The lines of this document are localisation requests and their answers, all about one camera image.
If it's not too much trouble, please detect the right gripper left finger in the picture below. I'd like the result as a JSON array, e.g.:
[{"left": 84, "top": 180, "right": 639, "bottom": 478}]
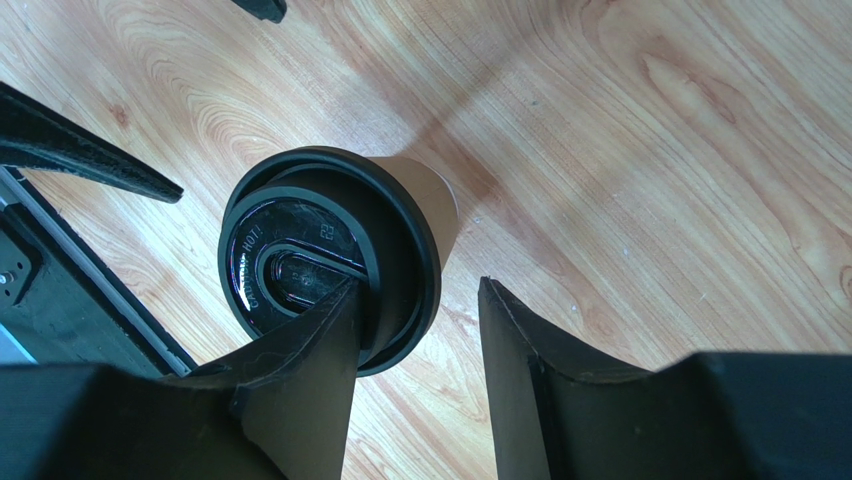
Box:
[{"left": 1, "top": 280, "right": 363, "bottom": 479}]

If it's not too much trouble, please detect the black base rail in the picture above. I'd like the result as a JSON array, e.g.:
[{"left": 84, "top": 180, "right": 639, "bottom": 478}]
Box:
[{"left": 1, "top": 167, "right": 197, "bottom": 378}]

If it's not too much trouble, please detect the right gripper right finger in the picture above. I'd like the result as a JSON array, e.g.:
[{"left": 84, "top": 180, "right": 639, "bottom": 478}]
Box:
[{"left": 478, "top": 277, "right": 851, "bottom": 479}]

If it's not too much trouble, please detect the paper cup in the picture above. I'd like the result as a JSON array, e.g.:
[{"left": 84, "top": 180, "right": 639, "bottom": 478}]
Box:
[{"left": 370, "top": 156, "right": 460, "bottom": 269}]

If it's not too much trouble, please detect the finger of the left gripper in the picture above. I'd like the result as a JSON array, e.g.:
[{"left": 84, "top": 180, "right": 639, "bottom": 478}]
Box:
[
  {"left": 232, "top": 0, "right": 287, "bottom": 24},
  {"left": 1, "top": 83, "right": 183, "bottom": 204}
]

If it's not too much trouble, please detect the black cup lid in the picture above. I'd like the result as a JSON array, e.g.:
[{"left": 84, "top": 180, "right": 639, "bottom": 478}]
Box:
[{"left": 218, "top": 146, "right": 443, "bottom": 376}]

